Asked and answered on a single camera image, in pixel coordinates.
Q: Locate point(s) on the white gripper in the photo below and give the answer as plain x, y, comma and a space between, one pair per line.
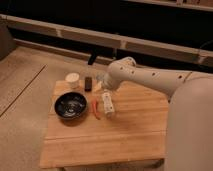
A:
103, 82

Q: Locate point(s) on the white plastic bottle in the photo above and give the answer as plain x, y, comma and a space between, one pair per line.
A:
108, 104

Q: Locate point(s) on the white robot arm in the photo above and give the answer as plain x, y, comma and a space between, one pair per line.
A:
189, 133

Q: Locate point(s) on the white ceramic cup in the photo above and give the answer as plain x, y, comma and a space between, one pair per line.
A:
73, 79

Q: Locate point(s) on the black ceramic bowl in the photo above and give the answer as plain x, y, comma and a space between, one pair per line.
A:
70, 105

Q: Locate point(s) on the small dark brown block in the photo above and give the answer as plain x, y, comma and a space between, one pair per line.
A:
88, 84

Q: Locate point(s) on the orange carrot toy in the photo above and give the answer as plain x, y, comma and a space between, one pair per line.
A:
95, 109

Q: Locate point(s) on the wooden table board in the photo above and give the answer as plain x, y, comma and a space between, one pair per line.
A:
136, 132

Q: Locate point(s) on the white shelf rail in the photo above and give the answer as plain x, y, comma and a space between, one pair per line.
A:
153, 48

